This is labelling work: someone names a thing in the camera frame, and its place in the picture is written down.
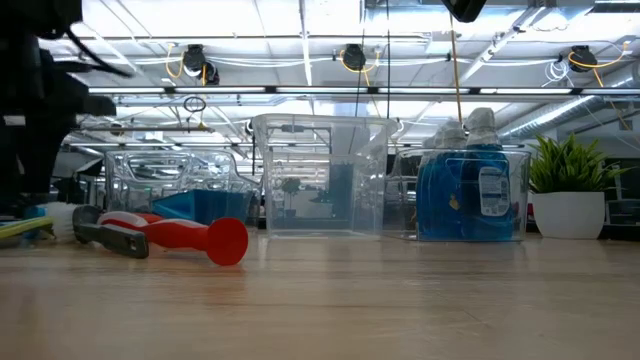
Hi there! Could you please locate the blue scrub brush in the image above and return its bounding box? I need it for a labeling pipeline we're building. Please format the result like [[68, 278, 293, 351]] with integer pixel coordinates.
[[0, 205, 49, 250]]

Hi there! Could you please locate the small clear handled bin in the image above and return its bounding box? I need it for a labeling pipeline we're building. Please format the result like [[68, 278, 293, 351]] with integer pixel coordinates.
[[103, 148, 261, 227], [382, 146, 532, 243]]

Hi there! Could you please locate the thin black hanging cable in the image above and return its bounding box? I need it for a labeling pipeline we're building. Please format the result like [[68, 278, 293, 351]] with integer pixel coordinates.
[[384, 0, 392, 121]]

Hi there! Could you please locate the silver ceiling duct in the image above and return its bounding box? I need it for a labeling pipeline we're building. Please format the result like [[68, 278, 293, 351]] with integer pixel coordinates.
[[492, 74, 640, 146]]

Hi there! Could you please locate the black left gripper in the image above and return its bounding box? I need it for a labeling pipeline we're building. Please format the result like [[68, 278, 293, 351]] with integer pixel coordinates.
[[0, 37, 117, 214]]

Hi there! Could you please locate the yellow hanging cable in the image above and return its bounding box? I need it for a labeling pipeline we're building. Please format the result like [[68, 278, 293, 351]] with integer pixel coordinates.
[[447, 14, 466, 126]]

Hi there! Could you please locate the green plant in white pot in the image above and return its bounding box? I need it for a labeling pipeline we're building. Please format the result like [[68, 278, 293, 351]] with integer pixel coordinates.
[[527, 132, 634, 240]]

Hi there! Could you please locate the grey handle dish brush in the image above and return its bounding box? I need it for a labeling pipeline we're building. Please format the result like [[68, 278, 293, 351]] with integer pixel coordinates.
[[37, 201, 151, 260]]

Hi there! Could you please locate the black ceiling cable reel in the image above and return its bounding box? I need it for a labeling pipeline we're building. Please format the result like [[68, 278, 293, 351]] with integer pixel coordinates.
[[340, 43, 369, 72], [567, 44, 599, 74], [180, 43, 221, 86]]

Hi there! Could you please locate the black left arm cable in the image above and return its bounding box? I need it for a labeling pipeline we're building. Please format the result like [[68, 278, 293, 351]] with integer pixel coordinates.
[[62, 27, 135, 80]]

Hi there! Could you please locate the red white dish brush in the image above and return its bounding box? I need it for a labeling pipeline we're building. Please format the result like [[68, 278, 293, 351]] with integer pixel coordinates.
[[97, 210, 250, 267]]

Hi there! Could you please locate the large clear plastic bin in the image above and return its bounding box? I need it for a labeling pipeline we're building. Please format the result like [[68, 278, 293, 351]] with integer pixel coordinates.
[[251, 112, 400, 238]]

